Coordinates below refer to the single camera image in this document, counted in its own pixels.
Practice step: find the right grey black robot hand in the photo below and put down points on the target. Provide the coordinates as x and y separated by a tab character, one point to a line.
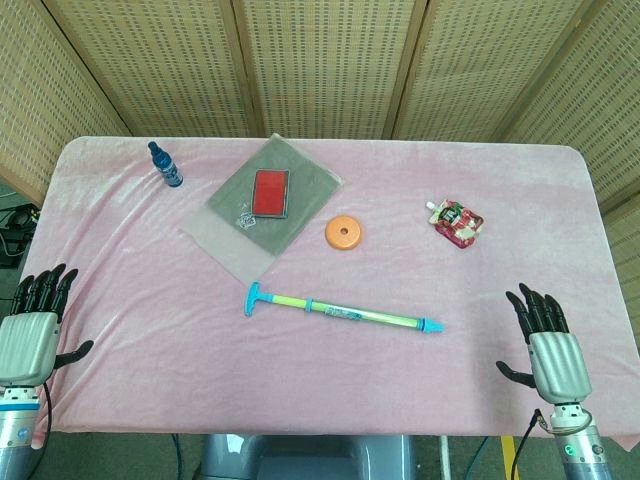
557	365

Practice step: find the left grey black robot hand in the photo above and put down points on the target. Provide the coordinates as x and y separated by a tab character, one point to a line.
25	345

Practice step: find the green blue water pump toy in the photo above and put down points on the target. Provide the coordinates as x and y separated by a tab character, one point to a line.
350	314

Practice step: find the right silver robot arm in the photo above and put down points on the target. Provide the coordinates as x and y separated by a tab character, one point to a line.
580	450

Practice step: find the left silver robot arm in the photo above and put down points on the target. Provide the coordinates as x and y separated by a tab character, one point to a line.
15	435

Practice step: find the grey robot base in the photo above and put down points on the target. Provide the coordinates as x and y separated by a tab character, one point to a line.
310	460

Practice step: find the white table leg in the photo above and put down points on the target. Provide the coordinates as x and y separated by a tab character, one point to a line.
445	457

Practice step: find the red spout pouch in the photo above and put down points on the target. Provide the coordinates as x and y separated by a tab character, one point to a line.
460	225

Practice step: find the blue spray bottle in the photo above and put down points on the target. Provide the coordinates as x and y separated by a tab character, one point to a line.
169	170

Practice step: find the woven folding screen panel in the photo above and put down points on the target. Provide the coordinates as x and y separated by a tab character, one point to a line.
615	100
30	100
490	75
160	65
330	65

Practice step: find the orange plastic disc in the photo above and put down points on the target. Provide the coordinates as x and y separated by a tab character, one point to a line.
335	239

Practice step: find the pink velvet tablecloth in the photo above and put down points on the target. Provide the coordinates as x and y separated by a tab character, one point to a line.
300	375

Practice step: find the red rectangular pad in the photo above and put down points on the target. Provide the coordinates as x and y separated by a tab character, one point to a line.
270	192

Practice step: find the grey translucent plastic bag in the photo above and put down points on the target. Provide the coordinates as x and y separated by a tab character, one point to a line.
305	175

